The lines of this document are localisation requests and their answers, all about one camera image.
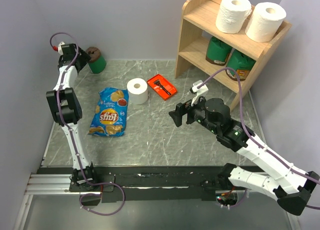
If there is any white paper roll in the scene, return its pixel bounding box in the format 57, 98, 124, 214
127, 78, 148, 105
245, 2, 287, 43
215, 0, 252, 34

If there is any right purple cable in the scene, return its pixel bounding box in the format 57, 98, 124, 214
192, 67, 320, 211

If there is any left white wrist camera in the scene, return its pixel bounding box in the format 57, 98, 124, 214
52, 41, 65, 56

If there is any wooden two-tier shelf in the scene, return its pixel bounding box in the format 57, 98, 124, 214
175, 0, 292, 110

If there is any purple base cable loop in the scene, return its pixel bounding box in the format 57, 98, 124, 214
79, 192, 103, 213

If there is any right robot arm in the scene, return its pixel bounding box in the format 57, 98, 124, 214
168, 97, 320, 216

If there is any blue chips bag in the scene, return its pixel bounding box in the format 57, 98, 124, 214
88, 87, 129, 137

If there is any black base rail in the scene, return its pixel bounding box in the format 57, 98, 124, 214
69, 166, 238, 203

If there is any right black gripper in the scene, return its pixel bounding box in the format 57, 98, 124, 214
168, 93, 220, 135

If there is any black razor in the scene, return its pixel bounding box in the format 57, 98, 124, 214
153, 79, 172, 96

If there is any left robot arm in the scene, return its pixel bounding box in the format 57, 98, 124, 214
46, 41, 99, 192

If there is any white paper roll front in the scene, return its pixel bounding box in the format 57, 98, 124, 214
215, 0, 252, 34

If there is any aluminium frame rail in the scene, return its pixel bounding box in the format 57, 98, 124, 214
23, 172, 75, 196

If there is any orange razor box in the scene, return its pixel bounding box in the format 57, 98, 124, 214
147, 74, 178, 101

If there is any green roll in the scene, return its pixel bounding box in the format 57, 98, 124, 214
205, 36, 233, 66
85, 46, 107, 74
226, 49, 256, 81

